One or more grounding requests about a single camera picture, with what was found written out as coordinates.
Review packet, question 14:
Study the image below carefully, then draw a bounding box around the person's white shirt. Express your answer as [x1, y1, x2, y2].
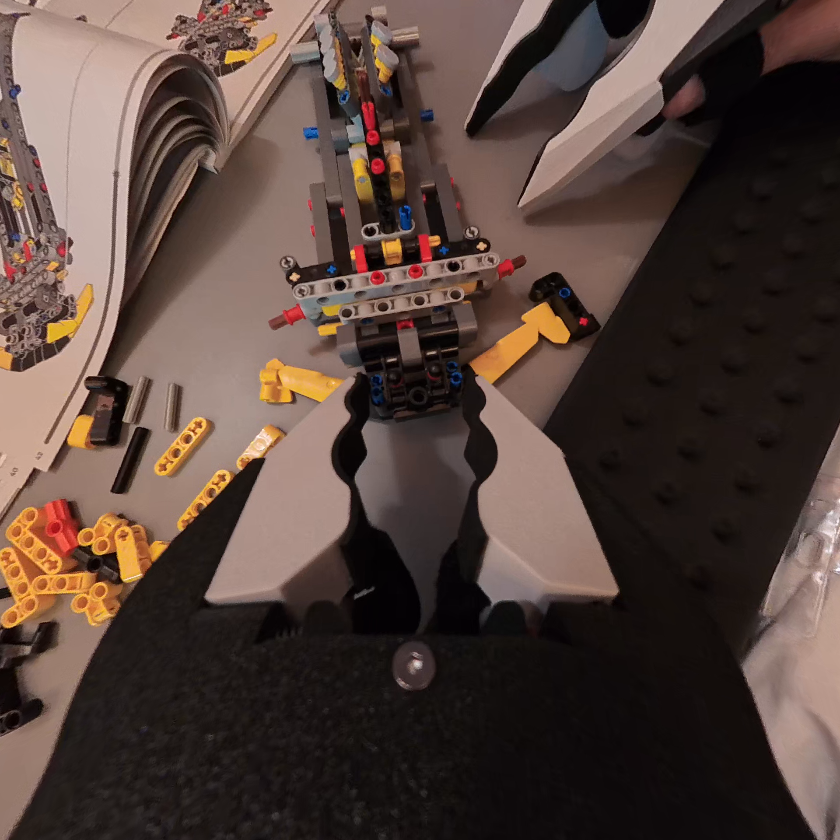
[740, 617, 840, 840]

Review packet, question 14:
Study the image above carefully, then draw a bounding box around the clear plastic bag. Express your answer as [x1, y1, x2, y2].
[761, 486, 840, 657]

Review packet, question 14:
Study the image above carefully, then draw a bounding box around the black yellow lego piece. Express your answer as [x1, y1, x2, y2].
[66, 375, 130, 451]

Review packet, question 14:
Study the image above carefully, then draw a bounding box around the black lego axle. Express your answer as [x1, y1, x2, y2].
[109, 427, 151, 495]

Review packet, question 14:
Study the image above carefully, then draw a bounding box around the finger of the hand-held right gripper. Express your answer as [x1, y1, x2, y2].
[463, 0, 613, 137]
[516, 0, 770, 215]

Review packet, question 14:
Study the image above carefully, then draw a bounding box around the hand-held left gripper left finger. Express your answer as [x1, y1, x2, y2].
[203, 375, 422, 634]

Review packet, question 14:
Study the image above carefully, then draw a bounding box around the lego instruction booklet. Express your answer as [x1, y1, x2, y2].
[0, 0, 332, 519]

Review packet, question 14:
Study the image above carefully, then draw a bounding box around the grey lego car chassis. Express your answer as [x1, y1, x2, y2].
[268, 5, 527, 424]

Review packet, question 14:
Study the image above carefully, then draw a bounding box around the pile of yellow lego pieces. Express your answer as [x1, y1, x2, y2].
[0, 499, 173, 629]

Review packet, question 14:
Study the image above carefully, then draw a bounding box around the short yellow lego connector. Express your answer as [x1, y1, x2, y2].
[235, 424, 287, 471]

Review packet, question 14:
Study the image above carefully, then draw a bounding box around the yellow lego fin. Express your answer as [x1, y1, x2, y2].
[259, 357, 346, 403]

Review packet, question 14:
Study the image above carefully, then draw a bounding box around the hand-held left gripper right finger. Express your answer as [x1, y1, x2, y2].
[432, 369, 622, 632]

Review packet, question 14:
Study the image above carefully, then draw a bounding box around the yellow lego beam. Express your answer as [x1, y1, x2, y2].
[154, 416, 215, 477]
[176, 469, 235, 532]

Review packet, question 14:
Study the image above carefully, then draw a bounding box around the person's right hand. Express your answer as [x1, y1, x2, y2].
[663, 0, 840, 122]

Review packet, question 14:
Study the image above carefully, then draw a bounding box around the black perforated pad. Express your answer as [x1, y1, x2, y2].
[543, 85, 840, 660]

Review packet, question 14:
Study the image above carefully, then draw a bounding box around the black lego connector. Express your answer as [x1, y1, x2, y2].
[0, 620, 60, 672]
[0, 698, 44, 736]

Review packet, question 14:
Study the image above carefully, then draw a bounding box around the yellow black lego subassembly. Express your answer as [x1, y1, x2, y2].
[468, 271, 602, 386]

